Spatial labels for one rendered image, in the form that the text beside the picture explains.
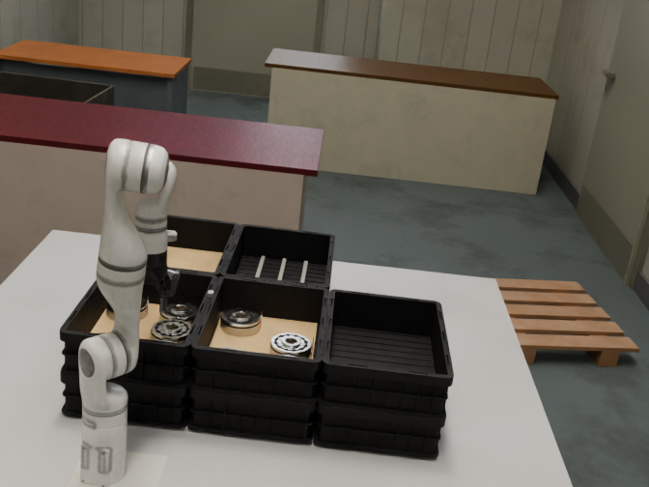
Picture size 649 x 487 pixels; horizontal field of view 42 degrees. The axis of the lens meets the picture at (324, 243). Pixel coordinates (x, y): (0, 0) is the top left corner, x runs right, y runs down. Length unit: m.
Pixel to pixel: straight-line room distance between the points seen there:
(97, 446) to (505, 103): 4.98
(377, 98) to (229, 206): 2.67
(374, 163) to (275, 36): 2.53
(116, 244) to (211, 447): 0.62
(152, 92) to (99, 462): 4.42
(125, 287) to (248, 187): 2.18
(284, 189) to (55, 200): 1.04
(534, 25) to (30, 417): 6.39
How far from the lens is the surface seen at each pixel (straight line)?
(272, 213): 3.79
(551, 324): 4.26
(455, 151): 6.40
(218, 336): 2.17
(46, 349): 2.38
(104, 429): 1.81
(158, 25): 8.72
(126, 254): 1.60
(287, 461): 1.97
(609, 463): 3.53
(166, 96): 5.99
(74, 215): 3.99
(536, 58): 7.86
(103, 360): 1.71
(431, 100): 6.29
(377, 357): 2.16
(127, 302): 1.66
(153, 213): 1.87
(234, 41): 8.56
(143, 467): 1.94
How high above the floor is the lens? 1.88
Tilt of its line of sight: 22 degrees down
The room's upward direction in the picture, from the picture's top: 6 degrees clockwise
